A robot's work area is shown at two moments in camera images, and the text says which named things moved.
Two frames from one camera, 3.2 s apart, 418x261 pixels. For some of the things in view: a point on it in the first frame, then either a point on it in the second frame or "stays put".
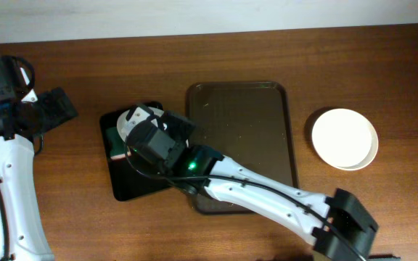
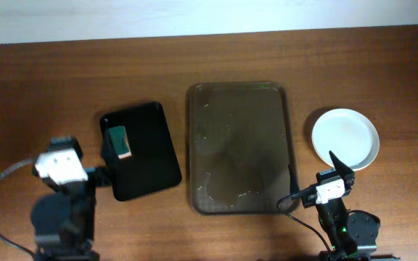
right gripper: x=175 y=121 → x=339 y=174
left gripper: x=58 y=105 → x=98 y=174
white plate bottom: x=124 y=125 → x=350 y=136
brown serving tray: x=248 y=122 stays put
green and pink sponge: x=117 y=146 stays put
